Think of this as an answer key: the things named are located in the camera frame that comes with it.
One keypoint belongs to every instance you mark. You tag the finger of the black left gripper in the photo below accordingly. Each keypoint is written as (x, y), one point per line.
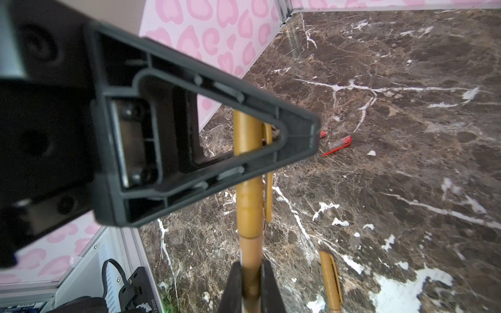
(147, 120)

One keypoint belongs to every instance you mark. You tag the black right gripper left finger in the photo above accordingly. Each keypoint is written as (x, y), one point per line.
(231, 299)

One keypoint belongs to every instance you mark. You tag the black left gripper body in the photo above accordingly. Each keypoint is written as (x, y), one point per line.
(47, 143)

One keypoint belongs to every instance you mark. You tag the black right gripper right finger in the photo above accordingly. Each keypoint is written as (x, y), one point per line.
(270, 297)

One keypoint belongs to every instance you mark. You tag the gold pen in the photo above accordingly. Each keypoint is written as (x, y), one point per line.
(253, 207)
(331, 282)

